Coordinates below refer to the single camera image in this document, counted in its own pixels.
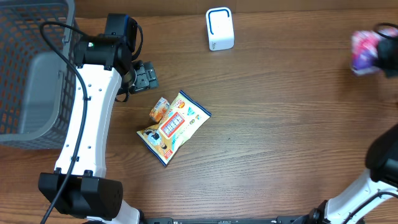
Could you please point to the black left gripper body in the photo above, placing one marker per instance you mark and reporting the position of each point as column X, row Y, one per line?
column 145, row 79

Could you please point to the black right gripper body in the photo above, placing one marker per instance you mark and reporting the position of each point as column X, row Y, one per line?
column 388, row 48

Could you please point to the red purple snack packet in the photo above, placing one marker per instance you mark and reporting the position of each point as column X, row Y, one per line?
column 364, row 44

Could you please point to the small orange candy pack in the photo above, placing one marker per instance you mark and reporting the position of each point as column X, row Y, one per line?
column 158, row 111

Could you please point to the white orange snack bag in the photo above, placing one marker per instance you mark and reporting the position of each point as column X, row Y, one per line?
column 181, row 120

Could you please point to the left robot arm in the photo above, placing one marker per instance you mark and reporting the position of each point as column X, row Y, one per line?
column 106, row 66

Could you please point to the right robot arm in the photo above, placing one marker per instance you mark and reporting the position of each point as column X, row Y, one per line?
column 378, row 182

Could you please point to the white barcode scanner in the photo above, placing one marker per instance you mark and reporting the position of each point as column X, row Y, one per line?
column 219, row 23

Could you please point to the grey plastic mesh basket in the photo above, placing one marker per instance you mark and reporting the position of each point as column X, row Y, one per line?
column 37, row 87

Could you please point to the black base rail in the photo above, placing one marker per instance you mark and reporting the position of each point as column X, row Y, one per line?
column 277, row 220

